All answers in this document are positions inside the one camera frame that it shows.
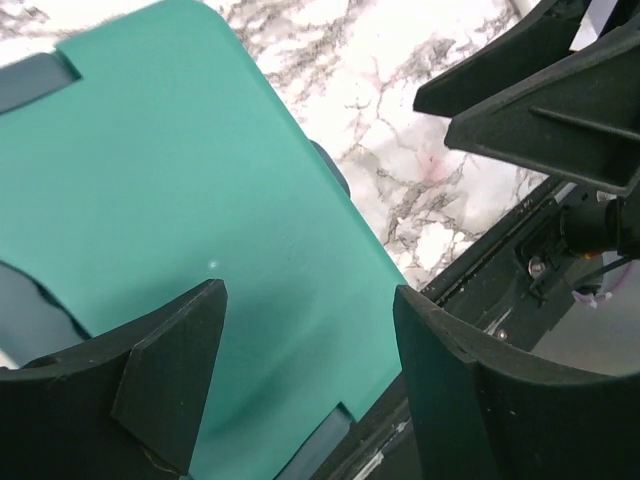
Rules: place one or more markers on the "teal medicine kit box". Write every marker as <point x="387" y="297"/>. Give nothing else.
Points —
<point x="171" y="160"/>

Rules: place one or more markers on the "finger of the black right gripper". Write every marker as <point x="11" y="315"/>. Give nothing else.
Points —
<point x="577" y="119"/>
<point x="541" y="38"/>

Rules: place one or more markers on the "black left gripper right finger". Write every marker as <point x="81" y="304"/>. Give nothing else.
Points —
<point x="483" y="409"/>

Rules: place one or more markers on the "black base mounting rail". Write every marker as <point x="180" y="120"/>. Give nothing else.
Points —
<point x="515" y="285"/>

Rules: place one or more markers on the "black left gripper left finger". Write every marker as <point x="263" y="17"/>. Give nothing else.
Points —
<point x="126" y="404"/>

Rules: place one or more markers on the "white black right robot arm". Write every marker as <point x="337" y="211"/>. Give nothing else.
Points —
<point x="612" y="225"/>

